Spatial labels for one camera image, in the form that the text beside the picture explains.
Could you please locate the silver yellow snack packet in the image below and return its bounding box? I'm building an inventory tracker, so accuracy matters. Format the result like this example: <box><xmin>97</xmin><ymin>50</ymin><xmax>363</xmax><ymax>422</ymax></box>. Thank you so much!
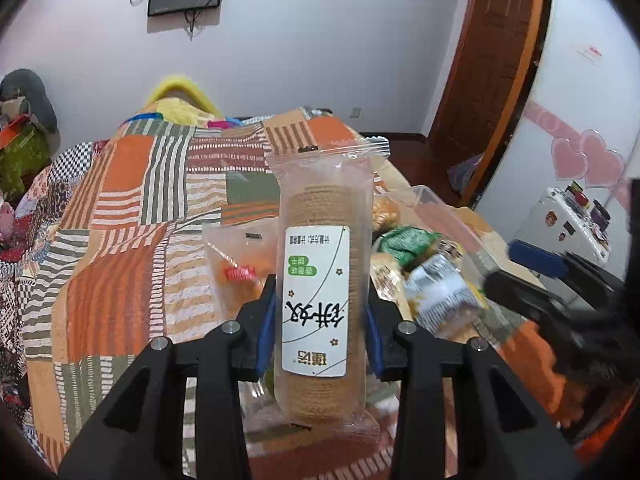
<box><xmin>405</xmin><ymin>254</ymin><xmax>487</xmax><ymax>338</ymax></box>

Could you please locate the green candy packet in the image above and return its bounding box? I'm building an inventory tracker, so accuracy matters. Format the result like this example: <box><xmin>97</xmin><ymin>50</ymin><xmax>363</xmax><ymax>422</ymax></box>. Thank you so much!
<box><xmin>374</xmin><ymin>226</ymin><xmax>442</xmax><ymax>269</ymax></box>

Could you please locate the cat ear crisps bag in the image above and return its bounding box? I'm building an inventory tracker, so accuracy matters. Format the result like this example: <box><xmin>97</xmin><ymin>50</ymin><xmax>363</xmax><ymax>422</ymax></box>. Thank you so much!
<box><xmin>371</xmin><ymin>195</ymin><xmax>400</xmax><ymax>233</ymax></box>

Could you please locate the round cracker sleeve white label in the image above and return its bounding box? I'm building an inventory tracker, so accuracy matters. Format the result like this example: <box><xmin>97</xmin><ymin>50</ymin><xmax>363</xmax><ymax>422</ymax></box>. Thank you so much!
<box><xmin>250</xmin><ymin>136</ymin><xmax>390</xmax><ymax>442</ymax></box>

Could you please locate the clear plastic storage bin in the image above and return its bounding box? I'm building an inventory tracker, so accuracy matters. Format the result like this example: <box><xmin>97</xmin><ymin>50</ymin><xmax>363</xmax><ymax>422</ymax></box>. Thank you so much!
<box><xmin>376</xmin><ymin>185</ymin><xmax>500</xmax><ymax>285</ymax></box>

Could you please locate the toasted bread slice pack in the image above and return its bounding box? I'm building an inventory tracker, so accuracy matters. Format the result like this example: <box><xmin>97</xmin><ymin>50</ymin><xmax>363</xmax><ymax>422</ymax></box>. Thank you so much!
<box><xmin>370</xmin><ymin>252</ymin><xmax>412</xmax><ymax>321</ymax></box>

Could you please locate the wooden wardrobe with sliding doors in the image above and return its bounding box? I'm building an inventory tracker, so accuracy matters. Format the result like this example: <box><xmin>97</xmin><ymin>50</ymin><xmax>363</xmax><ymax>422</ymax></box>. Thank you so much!
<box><xmin>474</xmin><ymin>0</ymin><xmax>639</xmax><ymax>276</ymax></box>

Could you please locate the patchwork striped bed quilt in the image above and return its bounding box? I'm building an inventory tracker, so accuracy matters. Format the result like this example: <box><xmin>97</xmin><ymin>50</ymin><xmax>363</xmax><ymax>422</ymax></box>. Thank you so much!
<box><xmin>0</xmin><ymin>104</ymin><xmax>597</xmax><ymax>480</ymax></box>

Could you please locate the orange jelly snack bag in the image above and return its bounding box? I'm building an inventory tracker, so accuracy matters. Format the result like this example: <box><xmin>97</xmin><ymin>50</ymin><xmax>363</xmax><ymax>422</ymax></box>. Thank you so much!
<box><xmin>203</xmin><ymin>218</ymin><xmax>278</xmax><ymax>320</ymax></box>

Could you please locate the brown wooden door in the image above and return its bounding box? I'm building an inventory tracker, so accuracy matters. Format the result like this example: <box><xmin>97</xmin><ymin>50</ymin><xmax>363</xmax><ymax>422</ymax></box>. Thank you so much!
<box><xmin>430</xmin><ymin>0</ymin><xmax>533</xmax><ymax>174</ymax></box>

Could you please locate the green patterned storage box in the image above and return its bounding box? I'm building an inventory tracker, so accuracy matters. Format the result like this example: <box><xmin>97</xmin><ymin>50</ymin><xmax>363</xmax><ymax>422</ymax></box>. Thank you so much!
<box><xmin>1</xmin><ymin>125</ymin><xmax>51</xmax><ymax>203</ymax></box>

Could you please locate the yellow pillow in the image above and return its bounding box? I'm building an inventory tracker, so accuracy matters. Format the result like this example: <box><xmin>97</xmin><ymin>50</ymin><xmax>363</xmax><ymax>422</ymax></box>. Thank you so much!
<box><xmin>142</xmin><ymin>75</ymin><xmax>224</xmax><ymax>128</ymax></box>

